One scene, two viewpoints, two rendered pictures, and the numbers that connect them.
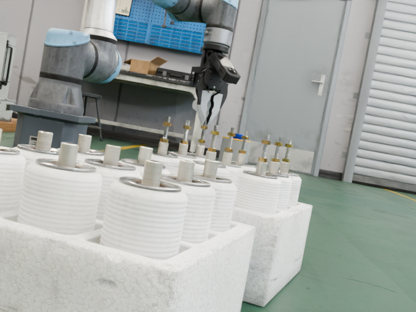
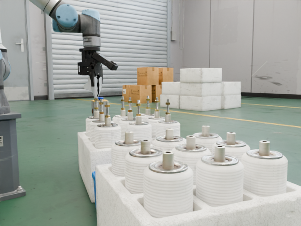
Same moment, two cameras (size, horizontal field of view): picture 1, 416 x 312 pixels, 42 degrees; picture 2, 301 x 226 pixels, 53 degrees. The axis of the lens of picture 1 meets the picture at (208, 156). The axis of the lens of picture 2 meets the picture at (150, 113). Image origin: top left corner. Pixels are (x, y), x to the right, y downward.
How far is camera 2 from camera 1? 74 cm
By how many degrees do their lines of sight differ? 40
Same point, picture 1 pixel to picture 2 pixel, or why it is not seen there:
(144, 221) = (285, 174)
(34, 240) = (253, 210)
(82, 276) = (279, 215)
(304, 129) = (18, 73)
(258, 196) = (176, 133)
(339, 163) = (44, 90)
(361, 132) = (53, 70)
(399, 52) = not seen: hidden behind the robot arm
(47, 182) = (237, 174)
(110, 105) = not seen: outside the picture
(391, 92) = (63, 44)
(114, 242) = (274, 191)
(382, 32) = not seen: hidden behind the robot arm
